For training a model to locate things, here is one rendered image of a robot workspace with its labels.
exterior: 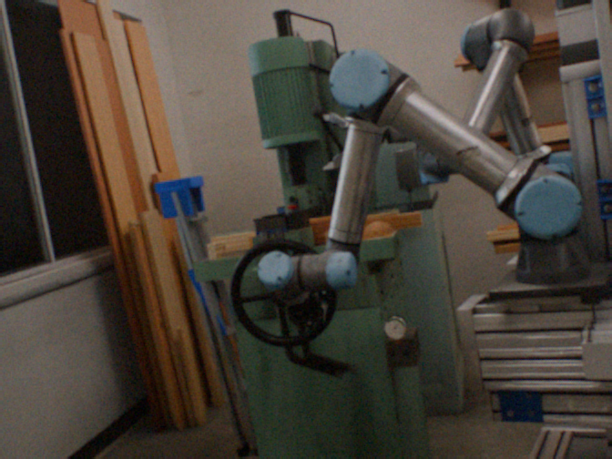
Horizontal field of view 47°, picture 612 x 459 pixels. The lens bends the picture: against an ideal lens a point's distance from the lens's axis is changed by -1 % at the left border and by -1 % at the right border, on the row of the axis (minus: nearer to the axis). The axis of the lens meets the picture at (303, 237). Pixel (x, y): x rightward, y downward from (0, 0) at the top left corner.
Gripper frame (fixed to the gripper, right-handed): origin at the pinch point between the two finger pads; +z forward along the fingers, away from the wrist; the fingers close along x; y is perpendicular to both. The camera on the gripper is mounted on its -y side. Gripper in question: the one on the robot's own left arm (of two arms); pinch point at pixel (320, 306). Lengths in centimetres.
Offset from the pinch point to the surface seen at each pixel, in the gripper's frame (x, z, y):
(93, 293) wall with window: -141, 106, -47
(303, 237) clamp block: -6.8, 6.4, -21.8
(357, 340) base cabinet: 2.7, 28.4, 1.9
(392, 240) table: 16.0, 15.2, -21.9
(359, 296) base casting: 4.8, 22.2, -9.0
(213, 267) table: -37.2, 15.3, -19.0
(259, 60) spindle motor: -18, -6, -74
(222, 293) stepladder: -72, 99, -39
